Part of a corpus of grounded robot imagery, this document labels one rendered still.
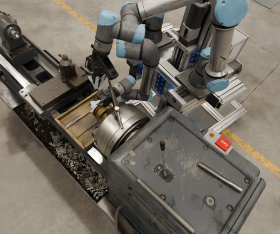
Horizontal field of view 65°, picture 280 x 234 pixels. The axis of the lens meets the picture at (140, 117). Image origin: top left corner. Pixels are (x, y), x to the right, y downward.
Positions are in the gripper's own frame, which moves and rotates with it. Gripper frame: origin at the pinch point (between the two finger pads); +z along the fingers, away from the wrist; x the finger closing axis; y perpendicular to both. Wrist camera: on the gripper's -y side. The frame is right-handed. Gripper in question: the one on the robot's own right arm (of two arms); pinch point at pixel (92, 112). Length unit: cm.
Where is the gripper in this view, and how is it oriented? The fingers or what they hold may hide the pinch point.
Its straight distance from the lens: 130.8
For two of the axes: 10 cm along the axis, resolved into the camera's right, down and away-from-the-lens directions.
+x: 1.0, -5.3, -8.4
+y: -7.2, -6.2, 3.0
